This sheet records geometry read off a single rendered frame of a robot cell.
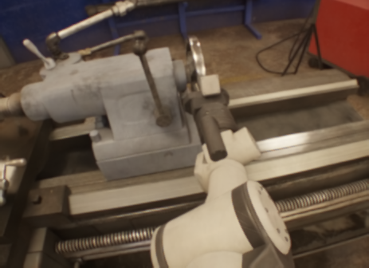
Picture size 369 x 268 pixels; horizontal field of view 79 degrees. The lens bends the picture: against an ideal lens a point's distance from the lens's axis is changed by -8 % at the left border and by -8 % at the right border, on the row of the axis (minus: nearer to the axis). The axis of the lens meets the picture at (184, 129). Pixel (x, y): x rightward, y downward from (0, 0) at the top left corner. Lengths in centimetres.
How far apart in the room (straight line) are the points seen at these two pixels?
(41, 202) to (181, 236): 65
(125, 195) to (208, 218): 56
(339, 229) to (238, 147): 91
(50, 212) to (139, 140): 34
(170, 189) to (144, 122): 22
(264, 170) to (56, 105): 65
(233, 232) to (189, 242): 5
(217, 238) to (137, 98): 51
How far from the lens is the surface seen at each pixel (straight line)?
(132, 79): 66
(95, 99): 70
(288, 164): 84
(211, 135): 46
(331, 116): 126
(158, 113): 65
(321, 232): 126
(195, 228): 25
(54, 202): 83
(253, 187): 24
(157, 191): 77
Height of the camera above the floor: 148
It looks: 44 degrees down
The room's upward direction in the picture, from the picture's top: 7 degrees counter-clockwise
